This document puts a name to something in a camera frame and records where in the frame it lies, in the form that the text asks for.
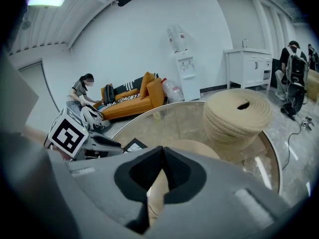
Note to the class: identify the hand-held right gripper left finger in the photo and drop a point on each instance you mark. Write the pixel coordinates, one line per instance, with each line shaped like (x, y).
(99, 183)

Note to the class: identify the ceiling light panel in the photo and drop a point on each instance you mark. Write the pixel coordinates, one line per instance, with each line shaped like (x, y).
(46, 0)

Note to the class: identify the black backpack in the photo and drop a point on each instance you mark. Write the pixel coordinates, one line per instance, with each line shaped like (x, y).
(108, 94)

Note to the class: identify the black picture frame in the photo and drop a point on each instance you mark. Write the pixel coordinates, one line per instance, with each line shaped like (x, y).
(134, 146)

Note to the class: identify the person's left forearm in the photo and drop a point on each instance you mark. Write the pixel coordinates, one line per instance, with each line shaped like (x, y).
(35, 131)

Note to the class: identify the white water dispenser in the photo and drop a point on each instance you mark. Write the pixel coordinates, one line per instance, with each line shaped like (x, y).
(187, 76)

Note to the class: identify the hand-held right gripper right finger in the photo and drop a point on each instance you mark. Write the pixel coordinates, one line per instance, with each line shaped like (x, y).
(211, 195)

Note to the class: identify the black cloth with white stripes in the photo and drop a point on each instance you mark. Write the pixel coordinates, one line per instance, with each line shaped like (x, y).
(129, 84)

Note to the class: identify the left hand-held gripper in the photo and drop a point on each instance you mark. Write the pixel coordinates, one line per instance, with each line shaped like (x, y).
(67, 136)

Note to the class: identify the orange sofa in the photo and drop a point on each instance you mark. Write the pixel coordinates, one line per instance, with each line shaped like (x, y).
(134, 106)

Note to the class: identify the black hanging equipment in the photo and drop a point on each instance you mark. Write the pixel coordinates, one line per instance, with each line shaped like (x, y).
(295, 98)

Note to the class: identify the round glass table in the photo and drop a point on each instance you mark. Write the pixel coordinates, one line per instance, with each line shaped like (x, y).
(184, 123)

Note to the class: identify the small gripper device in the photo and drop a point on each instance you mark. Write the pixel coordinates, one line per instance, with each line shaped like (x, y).
(306, 123)

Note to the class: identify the white and grey backpack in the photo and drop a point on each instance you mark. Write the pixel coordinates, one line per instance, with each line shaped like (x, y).
(92, 118)

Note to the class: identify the zebra striped blanket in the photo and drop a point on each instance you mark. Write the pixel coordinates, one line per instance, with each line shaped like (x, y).
(124, 99)

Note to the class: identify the orange cushion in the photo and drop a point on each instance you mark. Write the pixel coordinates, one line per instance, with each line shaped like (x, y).
(145, 84)

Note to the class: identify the white cabinet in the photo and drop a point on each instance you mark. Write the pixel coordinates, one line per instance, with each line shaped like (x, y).
(249, 66)

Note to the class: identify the grey equipment backpack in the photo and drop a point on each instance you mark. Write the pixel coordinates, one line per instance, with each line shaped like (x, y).
(296, 66)

